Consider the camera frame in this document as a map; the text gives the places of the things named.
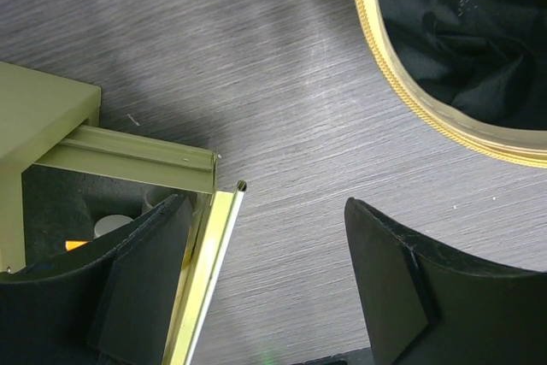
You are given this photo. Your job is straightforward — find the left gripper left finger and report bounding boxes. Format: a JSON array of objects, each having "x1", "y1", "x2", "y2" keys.
[{"x1": 1, "y1": 195, "x2": 192, "y2": 364}]

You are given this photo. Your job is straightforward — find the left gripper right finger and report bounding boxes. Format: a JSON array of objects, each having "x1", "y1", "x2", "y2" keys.
[{"x1": 344, "y1": 198, "x2": 546, "y2": 364}]

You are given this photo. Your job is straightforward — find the orange tube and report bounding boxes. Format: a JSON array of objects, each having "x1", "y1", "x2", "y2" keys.
[{"x1": 65, "y1": 240, "x2": 88, "y2": 251}]

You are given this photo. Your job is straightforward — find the yellow-green drawer box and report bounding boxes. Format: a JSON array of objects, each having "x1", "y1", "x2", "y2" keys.
[{"x1": 1, "y1": 62, "x2": 247, "y2": 364}]

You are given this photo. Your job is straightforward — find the yellow hard-shell suitcase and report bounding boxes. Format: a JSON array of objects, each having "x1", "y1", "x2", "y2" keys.
[{"x1": 355, "y1": 0, "x2": 546, "y2": 168}]

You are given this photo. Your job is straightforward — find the beige cosmetic bottle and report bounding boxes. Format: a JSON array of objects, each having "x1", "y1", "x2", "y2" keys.
[{"x1": 93, "y1": 215, "x2": 133, "y2": 238}]

